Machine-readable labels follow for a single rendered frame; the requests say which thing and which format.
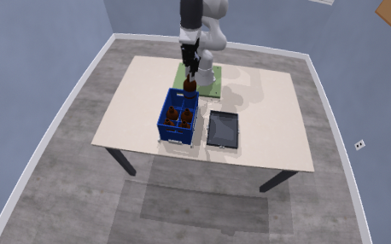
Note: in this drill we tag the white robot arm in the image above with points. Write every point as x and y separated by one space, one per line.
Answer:
191 12

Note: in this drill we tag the brown glass bottle with blue label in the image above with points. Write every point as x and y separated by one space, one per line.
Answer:
189 88

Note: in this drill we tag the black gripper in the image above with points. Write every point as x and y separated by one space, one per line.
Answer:
191 63

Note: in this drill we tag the blue plastic crate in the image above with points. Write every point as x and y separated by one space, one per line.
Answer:
180 103

